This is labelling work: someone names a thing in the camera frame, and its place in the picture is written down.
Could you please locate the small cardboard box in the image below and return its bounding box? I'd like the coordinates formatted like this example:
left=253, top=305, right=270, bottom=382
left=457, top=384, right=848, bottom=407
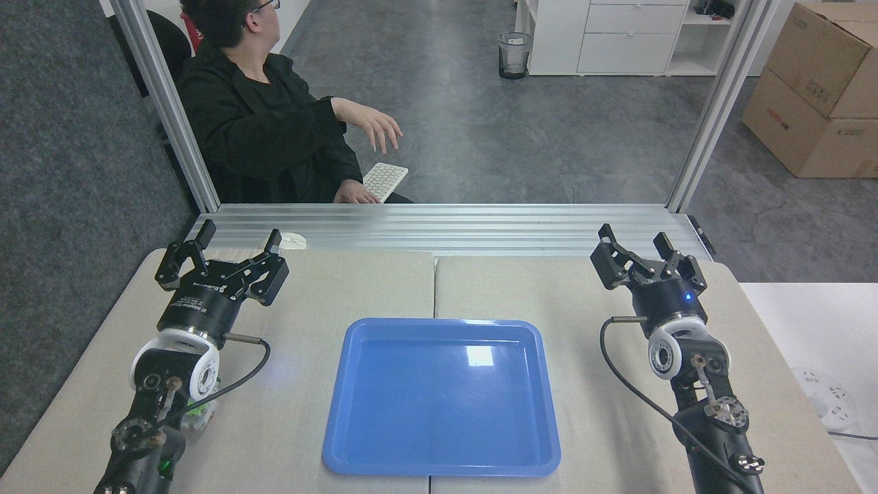
left=765, top=1, right=878, bottom=121

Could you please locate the white side table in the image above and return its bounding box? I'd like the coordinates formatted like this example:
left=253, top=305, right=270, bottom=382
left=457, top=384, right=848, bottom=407
left=739, top=283, right=878, bottom=494

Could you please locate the person's left hand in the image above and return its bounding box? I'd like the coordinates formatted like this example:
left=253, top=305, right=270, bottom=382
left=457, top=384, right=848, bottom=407
left=333, top=180, right=381, bottom=204

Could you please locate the blue plastic tray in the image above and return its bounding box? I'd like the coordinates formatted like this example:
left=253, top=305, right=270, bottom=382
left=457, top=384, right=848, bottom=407
left=322, top=317, right=562, bottom=478

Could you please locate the large cardboard box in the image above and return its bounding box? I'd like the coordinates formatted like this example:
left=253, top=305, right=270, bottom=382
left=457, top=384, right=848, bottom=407
left=741, top=67, right=878, bottom=179

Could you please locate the silver aluminium post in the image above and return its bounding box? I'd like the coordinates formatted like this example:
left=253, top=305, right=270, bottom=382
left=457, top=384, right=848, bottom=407
left=110, top=0, right=221, bottom=213
left=667, top=0, right=781, bottom=213

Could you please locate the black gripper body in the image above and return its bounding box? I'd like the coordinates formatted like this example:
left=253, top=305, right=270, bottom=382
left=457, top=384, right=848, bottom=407
left=158, top=274, right=245, bottom=341
left=630, top=277, right=708, bottom=337

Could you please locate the person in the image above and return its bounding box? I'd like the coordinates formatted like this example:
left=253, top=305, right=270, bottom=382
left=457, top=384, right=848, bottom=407
left=175, top=0, right=416, bottom=204

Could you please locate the black bracket on rail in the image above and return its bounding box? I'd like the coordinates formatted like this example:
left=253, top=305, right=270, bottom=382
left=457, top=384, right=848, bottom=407
left=686, top=215, right=718, bottom=256

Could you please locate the green and white switch part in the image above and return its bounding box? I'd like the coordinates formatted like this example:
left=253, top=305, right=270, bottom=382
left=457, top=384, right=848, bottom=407
left=180, top=379, right=222, bottom=430

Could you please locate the red box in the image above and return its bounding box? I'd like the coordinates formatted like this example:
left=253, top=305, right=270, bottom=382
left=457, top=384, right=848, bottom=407
left=180, top=10, right=205, bottom=56

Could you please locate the grey mesh waste bin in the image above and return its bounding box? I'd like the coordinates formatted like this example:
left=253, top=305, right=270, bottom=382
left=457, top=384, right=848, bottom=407
left=498, top=32, right=533, bottom=80

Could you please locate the person's right hand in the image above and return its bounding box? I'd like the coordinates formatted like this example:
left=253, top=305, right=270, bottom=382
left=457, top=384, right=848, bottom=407
left=355, top=104, right=405, bottom=154

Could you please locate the silver aluminium rail platform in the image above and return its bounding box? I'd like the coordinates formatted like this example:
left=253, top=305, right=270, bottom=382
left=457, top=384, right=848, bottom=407
left=182, top=203, right=714, bottom=259

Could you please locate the black office chair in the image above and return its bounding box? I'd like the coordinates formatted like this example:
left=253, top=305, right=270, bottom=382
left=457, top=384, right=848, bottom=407
left=108, top=10, right=193, bottom=98

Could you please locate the white keyboard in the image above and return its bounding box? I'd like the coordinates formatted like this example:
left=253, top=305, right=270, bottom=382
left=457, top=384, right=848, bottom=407
left=361, top=163, right=410, bottom=204

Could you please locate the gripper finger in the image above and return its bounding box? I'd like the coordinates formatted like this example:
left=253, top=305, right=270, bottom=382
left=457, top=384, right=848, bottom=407
left=653, top=232, right=709, bottom=296
left=591, top=224, right=650, bottom=290
left=155, top=220, right=217, bottom=292
left=219, top=229, right=290, bottom=307

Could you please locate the white drawer cabinet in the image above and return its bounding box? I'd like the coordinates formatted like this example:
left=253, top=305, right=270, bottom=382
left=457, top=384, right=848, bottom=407
left=514, top=0, right=739, bottom=77

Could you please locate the white power strip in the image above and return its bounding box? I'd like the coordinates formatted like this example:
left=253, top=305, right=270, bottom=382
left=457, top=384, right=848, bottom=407
left=789, top=367, right=858, bottom=433

